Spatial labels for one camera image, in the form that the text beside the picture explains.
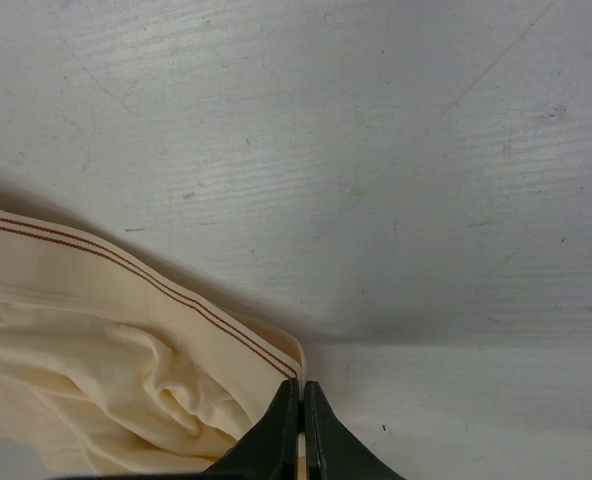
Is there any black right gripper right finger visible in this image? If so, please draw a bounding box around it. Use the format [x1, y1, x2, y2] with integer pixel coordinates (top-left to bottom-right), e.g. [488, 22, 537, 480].
[302, 381, 403, 480]

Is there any cream beige underwear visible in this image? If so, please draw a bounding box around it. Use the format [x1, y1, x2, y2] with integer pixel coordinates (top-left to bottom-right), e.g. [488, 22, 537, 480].
[0, 210, 306, 475]

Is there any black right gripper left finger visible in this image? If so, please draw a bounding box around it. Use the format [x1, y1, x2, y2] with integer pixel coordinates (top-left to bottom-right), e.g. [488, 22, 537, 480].
[201, 379, 300, 480]

